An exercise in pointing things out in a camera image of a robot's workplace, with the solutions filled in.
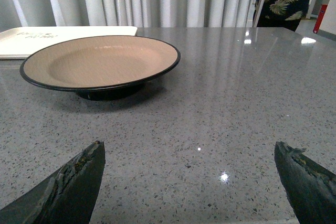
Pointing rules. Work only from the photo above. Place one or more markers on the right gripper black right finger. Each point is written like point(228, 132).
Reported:
point(310, 188)

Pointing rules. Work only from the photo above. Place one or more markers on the person in leaf-print shirt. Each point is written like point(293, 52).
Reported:
point(283, 13)

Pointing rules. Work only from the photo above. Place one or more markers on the white rectangular tray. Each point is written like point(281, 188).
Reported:
point(19, 43)

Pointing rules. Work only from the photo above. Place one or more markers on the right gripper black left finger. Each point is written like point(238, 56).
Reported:
point(67, 196)

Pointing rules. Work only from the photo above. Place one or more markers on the beige plate with black rim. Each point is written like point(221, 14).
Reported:
point(100, 67)

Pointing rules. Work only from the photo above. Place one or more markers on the red object in background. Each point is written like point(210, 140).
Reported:
point(320, 18)

